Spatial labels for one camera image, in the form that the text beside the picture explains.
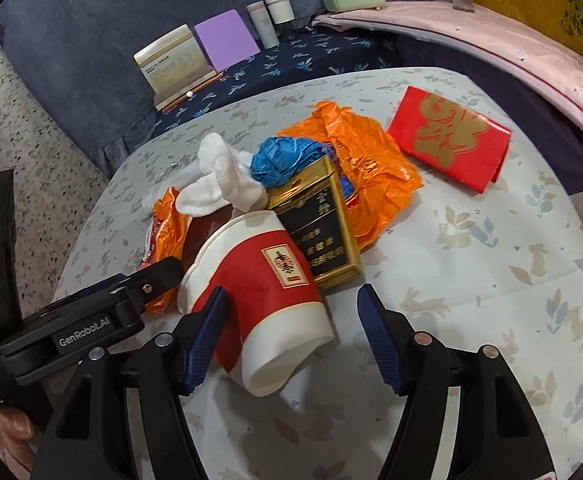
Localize red white paper cup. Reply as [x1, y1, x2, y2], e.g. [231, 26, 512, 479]
[177, 210, 335, 396]

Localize white knit glove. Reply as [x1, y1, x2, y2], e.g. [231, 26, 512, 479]
[142, 131, 269, 219]

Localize black gold cigarette box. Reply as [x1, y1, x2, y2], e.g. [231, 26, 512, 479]
[268, 156, 363, 289]

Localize person's left hand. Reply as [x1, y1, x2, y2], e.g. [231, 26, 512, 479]
[0, 403, 36, 469]

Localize floral light tablecloth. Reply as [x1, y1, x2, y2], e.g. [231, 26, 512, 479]
[57, 68, 583, 479]

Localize small orange snack wrapper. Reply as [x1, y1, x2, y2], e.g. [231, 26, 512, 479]
[139, 185, 194, 317]

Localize orange plastic bag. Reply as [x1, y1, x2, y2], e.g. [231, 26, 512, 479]
[277, 101, 423, 252]

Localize red gold envelope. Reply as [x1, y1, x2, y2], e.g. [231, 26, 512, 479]
[388, 86, 512, 193]

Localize beige desk calendar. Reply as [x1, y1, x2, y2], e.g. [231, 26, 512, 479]
[134, 24, 218, 110]

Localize blue grey fabric cover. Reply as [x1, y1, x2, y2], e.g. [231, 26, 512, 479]
[0, 0, 453, 179]

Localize pink cloth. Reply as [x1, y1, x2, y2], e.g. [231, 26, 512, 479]
[312, 0, 583, 131]

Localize purple card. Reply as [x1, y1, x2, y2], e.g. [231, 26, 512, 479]
[194, 9, 260, 72]

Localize white tube bottle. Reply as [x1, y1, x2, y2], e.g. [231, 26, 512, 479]
[246, 0, 279, 50]

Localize navy floral cloth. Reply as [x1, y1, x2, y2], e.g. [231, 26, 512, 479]
[152, 27, 398, 136]

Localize white capped jar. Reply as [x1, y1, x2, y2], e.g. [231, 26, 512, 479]
[264, 0, 296, 25]

